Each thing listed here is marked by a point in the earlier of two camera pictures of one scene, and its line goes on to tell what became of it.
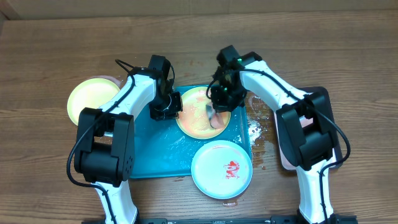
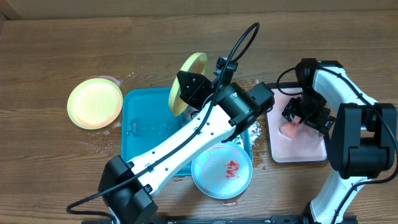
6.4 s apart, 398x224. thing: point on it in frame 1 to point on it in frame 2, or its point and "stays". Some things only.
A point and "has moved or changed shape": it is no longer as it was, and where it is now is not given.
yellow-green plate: [193, 120] has moved or changed shape
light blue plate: [221, 169] stays
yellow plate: [90, 93] stays
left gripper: [177, 106] to [200, 86]
